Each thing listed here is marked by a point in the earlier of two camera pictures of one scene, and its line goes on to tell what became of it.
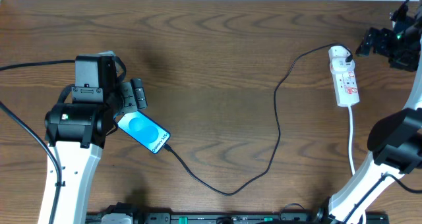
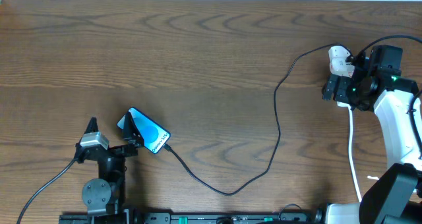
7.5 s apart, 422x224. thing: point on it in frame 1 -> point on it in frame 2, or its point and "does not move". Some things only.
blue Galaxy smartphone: [144, 130] does not move
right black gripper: [376, 39] -> [340, 90]
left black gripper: [130, 97] -> [112, 151]
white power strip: [345, 77] does not move
